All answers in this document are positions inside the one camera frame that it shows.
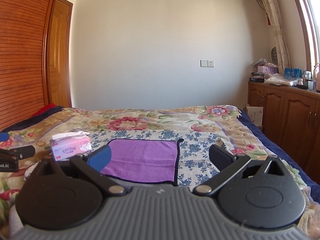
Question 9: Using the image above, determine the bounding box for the purple and grey microfibre towel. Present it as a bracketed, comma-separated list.
[101, 139, 183, 186]

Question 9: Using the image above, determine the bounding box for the wooden panelled room door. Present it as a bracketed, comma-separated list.
[48, 0, 73, 107]

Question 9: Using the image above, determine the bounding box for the colourful floral bed blanket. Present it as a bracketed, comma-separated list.
[1, 105, 319, 239]

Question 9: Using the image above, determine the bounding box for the blue floral white cloth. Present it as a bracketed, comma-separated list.
[87, 130, 236, 188]

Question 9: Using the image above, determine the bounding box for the pink cotton tissue box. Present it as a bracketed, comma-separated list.
[49, 131, 92, 161]

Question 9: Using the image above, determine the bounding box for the red cloth at bedside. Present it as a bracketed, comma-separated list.
[32, 103, 56, 117]

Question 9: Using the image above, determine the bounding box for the white paper bag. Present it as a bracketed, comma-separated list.
[246, 106, 263, 127]

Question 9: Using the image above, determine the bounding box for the brown wooden cabinet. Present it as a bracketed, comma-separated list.
[247, 82, 319, 183]

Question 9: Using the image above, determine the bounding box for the dark blue bed sheet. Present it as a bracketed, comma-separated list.
[238, 109, 320, 203]

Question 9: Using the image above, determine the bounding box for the white plastic bag on cabinet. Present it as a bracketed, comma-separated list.
[264, 73, 299, 87]

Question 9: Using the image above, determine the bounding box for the pink box on cabinet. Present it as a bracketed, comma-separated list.
[257, 66, 278, 77]

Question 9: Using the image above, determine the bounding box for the blue packaged box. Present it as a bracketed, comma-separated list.
[284, 68, 302, 79]

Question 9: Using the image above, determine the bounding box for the patterned beige curtain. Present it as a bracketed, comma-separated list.
[262, 0, 291, 75]

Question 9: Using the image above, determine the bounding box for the wooden slatted wardrobe door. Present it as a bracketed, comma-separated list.
[1, 0, 55, 128]

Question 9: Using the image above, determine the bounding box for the white wall switch socket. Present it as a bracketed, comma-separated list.
[200, 60, 214, 68]

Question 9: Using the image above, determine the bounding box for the wooden window frame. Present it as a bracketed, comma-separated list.
[295, 0, 319, 74]

